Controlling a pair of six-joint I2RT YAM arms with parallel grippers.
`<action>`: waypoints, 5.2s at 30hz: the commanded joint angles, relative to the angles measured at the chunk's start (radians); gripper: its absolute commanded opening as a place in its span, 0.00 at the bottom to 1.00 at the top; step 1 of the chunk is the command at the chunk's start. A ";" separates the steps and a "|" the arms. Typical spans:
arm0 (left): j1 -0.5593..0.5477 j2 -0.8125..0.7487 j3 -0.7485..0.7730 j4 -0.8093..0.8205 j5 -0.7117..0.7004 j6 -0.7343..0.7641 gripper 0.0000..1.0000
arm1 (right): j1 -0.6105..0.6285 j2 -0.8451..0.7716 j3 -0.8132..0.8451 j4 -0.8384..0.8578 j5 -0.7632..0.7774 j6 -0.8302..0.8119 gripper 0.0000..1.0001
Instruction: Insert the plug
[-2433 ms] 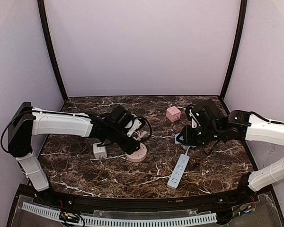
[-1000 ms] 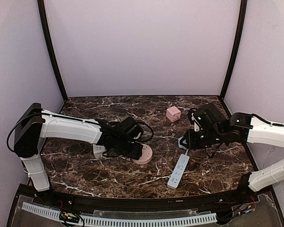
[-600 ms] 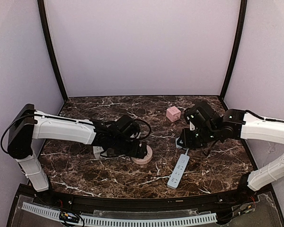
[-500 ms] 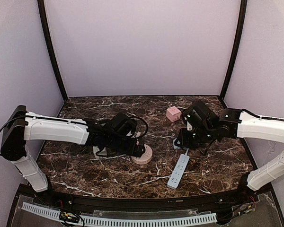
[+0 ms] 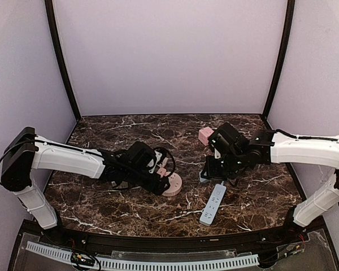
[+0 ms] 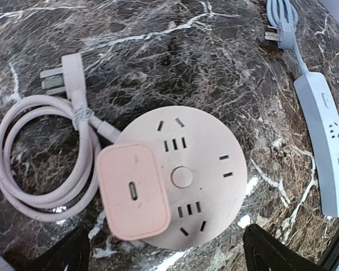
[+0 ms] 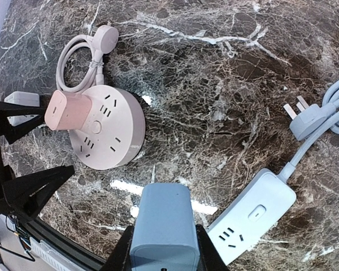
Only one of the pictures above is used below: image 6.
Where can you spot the round pink power strip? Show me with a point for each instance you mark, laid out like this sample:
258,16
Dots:
203,167

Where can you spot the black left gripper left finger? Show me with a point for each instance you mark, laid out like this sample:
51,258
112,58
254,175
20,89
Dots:
70,253

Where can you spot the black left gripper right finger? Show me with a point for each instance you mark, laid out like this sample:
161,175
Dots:
264,252

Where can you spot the blue power strip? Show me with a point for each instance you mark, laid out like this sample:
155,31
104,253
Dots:
322,121

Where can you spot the small pink plug adapter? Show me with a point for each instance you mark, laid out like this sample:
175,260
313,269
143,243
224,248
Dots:
132,191

